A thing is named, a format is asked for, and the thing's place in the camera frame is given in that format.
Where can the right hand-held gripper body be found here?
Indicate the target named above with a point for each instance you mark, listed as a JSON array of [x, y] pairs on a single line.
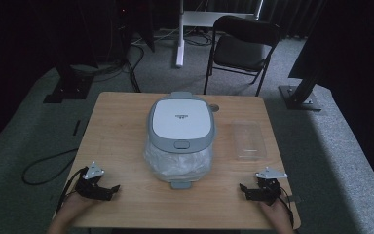
[[268, 187]]

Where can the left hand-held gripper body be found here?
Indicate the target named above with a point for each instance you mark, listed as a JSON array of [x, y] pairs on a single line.
[[91, 185]]

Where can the clear plastic box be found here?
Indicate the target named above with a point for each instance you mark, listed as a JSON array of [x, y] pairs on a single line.
[[249, 139]]

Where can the grey and white trash can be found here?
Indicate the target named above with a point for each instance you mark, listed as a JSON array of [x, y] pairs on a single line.
[[181, 118]]

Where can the person's left hand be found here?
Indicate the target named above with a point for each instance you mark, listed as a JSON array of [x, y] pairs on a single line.
[[78, 204]]

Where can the person's right hand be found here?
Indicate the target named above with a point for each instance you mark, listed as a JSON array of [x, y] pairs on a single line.
[[276, 213]]

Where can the grey table edge tab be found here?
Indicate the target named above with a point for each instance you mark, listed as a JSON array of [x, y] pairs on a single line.
[[294, 199]]

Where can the small black strip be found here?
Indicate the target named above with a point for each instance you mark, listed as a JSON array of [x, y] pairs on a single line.
[[76, 127]]

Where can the clear plastic trash bag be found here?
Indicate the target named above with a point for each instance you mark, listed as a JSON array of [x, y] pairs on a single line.
[[178, 164]]

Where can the round grey table grommet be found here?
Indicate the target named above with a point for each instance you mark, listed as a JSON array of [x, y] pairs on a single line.
[[214, 108]]

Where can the black metal stand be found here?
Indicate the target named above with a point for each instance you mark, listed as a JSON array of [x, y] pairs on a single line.
[[300, 97], [68, 89]]

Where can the black folding chair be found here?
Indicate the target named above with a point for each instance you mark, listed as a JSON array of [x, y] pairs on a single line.
[[240, 48]]

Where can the white desk frame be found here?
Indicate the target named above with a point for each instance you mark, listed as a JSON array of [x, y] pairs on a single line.
[[180, 48]]

